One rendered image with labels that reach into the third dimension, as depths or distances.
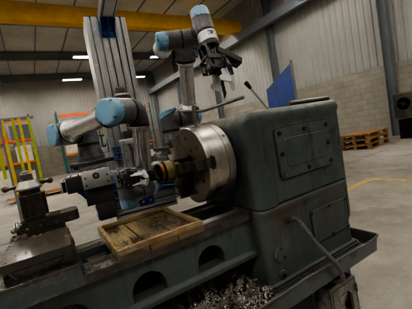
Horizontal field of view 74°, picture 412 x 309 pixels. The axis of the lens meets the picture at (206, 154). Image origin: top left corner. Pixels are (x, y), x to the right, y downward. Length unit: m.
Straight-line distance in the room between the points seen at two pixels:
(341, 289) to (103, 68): 1.74
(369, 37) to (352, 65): 1.04
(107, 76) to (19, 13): 10.11
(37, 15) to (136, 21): 3.49
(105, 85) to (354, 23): 11.12
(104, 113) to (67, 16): 10.89
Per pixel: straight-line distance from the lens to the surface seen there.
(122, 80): 1.90
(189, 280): 1.06
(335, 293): 1.45
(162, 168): 1.06
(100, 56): 1.93
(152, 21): 13.06
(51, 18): 11.97
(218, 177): 1.04
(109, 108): 1.24
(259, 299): 1.16
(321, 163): 1.36
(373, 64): 11.83
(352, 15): 12.41
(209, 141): 1.04
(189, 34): 1.23
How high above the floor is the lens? 1.20
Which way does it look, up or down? 4 degrees down
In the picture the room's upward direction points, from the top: 10 degrees counter-clockwise
